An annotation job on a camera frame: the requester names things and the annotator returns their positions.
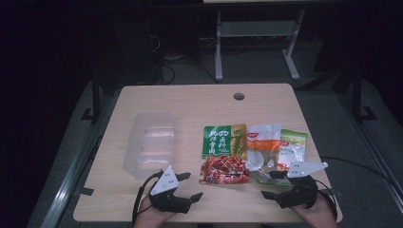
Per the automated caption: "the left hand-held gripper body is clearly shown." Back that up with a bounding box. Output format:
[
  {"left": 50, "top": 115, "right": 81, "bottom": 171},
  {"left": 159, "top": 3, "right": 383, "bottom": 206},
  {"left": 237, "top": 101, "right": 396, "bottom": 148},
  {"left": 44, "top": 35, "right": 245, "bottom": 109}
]
[{"left": 148, "top": 165, "right": 191, "bottom": 214}]

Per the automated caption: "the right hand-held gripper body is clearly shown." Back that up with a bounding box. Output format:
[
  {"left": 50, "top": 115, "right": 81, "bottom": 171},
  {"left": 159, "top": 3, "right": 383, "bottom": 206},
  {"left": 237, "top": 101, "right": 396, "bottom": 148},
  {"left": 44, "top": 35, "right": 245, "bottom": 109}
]
[{"left": 275, "top": 161, "right": 329, "bottom": 209}]

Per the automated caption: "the white and green food packet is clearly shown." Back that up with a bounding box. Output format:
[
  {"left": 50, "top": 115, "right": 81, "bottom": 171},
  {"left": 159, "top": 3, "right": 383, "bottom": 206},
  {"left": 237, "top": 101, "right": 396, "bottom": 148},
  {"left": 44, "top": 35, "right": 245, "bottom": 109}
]
[{"left": 277, "top": 128, "right": 309, "bottom": 172}]

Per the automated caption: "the white and orange food packet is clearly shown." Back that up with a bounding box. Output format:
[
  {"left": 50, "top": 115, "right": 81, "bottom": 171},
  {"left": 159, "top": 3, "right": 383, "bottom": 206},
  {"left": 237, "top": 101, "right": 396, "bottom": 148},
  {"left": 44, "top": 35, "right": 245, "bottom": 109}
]
[{"left": 246, "top": 123, "right": 293, "bottom": 186}]

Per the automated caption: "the clear plastic container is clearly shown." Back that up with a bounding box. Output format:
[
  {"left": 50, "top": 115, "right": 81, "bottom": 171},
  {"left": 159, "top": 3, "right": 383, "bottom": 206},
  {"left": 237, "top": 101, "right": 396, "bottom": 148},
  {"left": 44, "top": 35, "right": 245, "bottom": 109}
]
[{"left": 123, "top": 110, "right": 179, "bottom": 179}]

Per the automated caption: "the green and red food packet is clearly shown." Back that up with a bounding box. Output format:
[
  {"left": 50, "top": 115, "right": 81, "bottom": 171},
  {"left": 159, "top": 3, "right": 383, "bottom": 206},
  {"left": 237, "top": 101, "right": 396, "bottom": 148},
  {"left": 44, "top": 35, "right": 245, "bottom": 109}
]
[{"left": 199, "top": 123, "right": 250, "bottom": 185}]

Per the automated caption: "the person's right hand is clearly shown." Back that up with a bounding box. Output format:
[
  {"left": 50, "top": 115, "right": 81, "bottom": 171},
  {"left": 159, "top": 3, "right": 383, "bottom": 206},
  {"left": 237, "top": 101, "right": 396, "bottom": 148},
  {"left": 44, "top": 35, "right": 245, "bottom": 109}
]
[{"left": 291, "top": 196, "right": 338, "bottom": 228}]

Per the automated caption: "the person's left hand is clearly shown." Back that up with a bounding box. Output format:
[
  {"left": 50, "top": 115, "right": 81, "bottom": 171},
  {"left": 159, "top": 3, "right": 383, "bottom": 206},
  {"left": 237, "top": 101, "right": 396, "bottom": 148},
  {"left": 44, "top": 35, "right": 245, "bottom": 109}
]
[{"left": 133, "top": 196, "right": 177, "bottom": 228}]

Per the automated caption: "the black metal stand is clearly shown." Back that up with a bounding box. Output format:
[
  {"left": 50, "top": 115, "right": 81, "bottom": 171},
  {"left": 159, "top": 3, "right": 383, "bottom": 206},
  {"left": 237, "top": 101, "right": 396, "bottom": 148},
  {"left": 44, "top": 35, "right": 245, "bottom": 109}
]
[
  {"left": 80, "top": 75, "right": 103, "bottom": 124},
  {"left": 351, "top": 63, "right": 378, "bottom": 124}
]

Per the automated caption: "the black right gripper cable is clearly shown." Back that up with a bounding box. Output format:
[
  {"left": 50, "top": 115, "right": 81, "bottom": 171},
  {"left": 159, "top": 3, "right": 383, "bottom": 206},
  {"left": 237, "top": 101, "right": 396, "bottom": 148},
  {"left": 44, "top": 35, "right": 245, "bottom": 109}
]
[{"left": 315, "top": 179, "right": 337, "bottom": 219}]

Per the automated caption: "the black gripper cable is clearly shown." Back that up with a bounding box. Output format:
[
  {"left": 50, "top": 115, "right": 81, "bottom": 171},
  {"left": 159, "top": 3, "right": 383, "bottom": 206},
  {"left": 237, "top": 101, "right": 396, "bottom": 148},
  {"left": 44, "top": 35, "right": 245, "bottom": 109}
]
[
  {"left": 131, "top": 170, "right": 164, "bottom": 225},
  {"left": 315, "top": 179, "right": 337, "bottom": 219}
]

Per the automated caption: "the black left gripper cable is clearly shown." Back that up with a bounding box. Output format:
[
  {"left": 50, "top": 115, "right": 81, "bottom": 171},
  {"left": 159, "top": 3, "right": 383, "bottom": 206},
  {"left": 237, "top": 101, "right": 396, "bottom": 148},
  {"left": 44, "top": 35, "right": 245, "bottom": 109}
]
[{"left": 131, "top": 170, "right": 164, "bottom": 225}]

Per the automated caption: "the black floor cable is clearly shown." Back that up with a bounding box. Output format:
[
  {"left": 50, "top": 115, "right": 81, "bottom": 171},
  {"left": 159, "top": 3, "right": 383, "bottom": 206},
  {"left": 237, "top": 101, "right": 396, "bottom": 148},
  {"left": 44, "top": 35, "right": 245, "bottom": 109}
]
[{"left": 319, "top": 156, "right": 403, "bottom": 191}]

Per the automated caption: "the aluminium frame rail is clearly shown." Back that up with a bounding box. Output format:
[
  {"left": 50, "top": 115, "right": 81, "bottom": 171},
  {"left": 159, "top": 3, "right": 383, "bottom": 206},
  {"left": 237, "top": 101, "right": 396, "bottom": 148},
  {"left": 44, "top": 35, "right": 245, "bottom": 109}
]
[
  {"left": 336, "top": 91, "right": 403, "bottom": 203},
  {"left": 39, "top": 91, "right": 123, "bottom": 228}
]

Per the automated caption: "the tangle of black floor cables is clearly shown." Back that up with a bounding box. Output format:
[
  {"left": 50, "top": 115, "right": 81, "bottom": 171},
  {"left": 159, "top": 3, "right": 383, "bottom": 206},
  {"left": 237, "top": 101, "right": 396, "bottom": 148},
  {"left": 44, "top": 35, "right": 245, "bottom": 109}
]
[{"left": 144, "top": 31, "right": 220, "bottom": 86}]

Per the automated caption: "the white metal desk frame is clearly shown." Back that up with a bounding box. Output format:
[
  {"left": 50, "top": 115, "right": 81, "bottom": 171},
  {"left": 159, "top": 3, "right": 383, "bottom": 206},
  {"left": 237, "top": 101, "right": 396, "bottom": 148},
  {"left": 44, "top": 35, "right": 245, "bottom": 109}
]
[{"left": 214, "top": 9, "right": 307, "bottom": 83}]

